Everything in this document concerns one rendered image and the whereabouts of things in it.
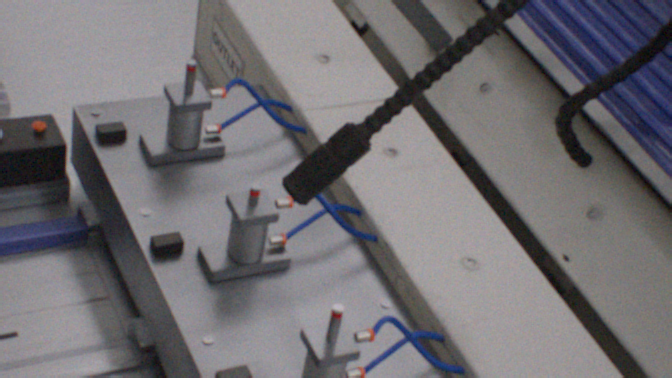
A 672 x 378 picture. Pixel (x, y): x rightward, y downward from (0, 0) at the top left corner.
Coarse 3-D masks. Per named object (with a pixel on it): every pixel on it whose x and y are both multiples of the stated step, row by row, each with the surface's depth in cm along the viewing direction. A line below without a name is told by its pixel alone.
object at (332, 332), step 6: (336, 306) 66; (342, 306) 67; (336, 312) 66; (342, 312) 66; (330, 318) 67; (336, 318) 66; (330, 324) 67; (336, 324) 67; (330, 330) 67; (336, 330) 67; (330, 336) 67; (336, 336) 67
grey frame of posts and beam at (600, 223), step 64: (384, 0) 97; (448, 0) 93; (512, 64) 88; (512, 128) 85; (576, 128) 82; (512, 192) 83; (576, 192) 80; (640, 192) 78; (576, 256) 78; (640, 256) 76; (640, 320) 74
